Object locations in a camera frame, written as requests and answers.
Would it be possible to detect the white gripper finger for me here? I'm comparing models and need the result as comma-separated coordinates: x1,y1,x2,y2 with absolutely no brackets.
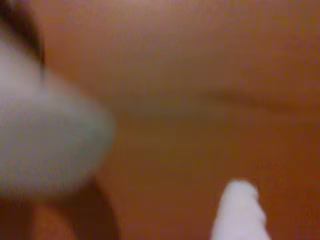
210,178,270,240

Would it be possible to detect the white mug blue green pattern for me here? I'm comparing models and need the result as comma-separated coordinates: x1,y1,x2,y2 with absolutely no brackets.
0,0,117,200

